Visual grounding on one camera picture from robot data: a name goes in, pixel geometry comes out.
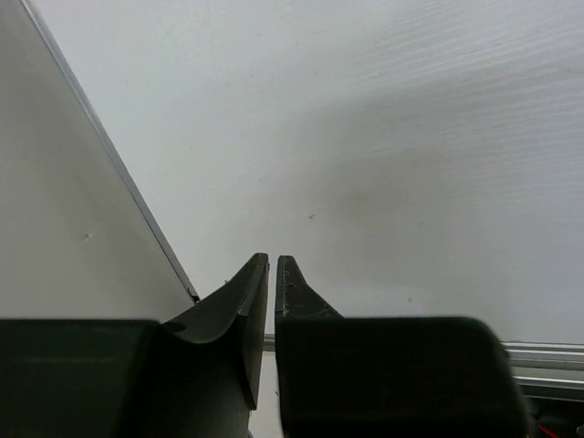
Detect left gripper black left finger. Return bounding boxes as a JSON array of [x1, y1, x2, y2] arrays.
[[1, 253, 269, 437]]

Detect aluminium frame rail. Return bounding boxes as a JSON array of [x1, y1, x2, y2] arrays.
[[27, 1, 583, 386]]

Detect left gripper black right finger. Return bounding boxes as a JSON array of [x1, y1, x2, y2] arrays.
[[275, 255, 530, 437]]

